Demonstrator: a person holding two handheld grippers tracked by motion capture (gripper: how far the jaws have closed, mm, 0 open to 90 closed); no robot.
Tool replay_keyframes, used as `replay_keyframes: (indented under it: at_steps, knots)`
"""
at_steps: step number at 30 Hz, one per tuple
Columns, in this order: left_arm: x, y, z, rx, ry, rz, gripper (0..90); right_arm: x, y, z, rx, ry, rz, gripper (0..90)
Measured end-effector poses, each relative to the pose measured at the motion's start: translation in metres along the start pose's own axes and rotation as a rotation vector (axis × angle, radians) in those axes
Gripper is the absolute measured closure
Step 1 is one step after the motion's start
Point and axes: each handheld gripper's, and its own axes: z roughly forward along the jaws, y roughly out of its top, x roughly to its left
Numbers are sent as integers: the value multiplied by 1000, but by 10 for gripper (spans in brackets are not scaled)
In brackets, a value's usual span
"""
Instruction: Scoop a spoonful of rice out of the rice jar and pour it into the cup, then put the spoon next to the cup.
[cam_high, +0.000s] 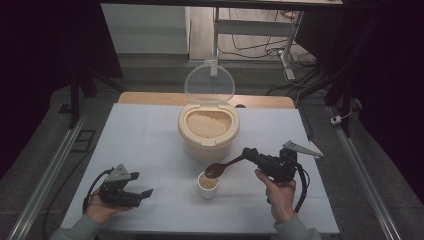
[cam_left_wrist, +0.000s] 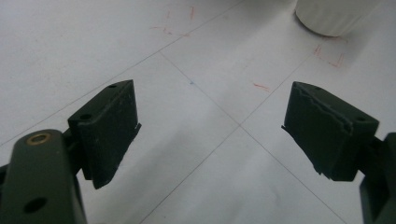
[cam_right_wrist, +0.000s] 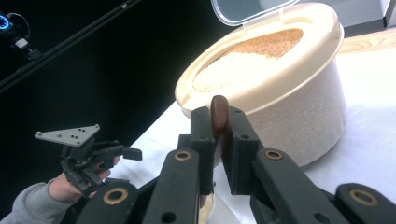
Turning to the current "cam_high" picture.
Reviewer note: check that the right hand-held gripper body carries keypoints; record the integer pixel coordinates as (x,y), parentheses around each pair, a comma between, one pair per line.
(278,166)

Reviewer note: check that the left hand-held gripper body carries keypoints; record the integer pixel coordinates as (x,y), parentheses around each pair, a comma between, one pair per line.
(116,195)

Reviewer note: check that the brown wooden spoon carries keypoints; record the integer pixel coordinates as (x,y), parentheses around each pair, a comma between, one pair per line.
(215,170)

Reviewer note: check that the cream rice container clear lid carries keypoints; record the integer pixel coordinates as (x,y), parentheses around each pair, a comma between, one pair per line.
(206,150)

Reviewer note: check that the white rice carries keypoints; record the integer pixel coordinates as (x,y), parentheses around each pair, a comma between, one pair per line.
(208,124)

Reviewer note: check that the white cup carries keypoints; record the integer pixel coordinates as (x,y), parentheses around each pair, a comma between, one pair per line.
(207,192)

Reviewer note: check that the person's left hand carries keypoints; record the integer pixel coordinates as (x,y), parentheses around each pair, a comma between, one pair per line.
(98,211)

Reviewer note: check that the person's right hand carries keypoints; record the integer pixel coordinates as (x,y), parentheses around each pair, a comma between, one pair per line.
(280,200)

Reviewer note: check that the small white box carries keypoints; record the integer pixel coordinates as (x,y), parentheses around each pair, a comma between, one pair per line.
(336,120)

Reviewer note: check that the black stand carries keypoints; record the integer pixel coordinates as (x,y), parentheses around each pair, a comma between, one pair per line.
(75,100)
(343,96)

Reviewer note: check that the white desk with metal legs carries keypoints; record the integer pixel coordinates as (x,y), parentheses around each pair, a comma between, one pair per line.
(253,27)

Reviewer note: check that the aluminium rail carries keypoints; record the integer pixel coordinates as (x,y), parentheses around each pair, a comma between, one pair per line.
(50,166)
(363,173)

